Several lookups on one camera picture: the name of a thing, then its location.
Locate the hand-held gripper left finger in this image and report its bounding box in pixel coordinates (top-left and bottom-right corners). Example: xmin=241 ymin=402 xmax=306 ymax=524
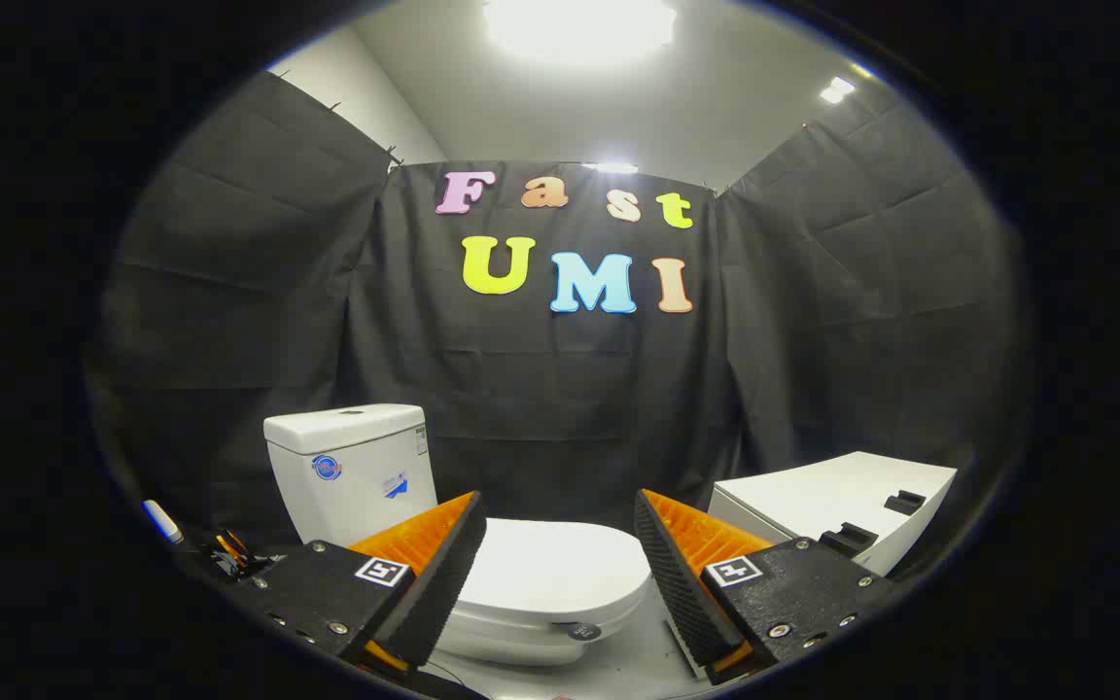
xmin=229 ymin=491 xmax=488 ymax=677

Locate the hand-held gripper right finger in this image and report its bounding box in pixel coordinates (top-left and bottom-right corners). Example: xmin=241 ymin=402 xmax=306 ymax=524
xmin=633 ymin=489 xmax=896 ymax=686

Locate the white toilet lid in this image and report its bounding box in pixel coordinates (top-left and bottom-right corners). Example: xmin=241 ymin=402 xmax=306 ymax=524
xmin=456 ymin=517 xmax=653 ymax=635

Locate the white ceramic toilet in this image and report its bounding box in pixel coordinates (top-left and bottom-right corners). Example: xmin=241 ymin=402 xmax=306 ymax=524
xmin=263 ymin=403 xmax=653 ymax=668

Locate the black backdrop cloth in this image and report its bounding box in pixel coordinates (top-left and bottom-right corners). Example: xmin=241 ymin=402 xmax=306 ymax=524
xmin=84 ymin=70 xmax=1033 ymax=575

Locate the large ceiling light panel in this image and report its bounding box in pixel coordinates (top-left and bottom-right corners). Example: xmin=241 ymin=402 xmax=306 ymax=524
xmin=482 ymin=0 xmax=678 ymax=61

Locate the white cabinet with recessed handles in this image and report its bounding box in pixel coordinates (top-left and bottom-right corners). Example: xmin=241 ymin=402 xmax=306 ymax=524
xmin=709 ymin=450 xmax=958 ymax=577

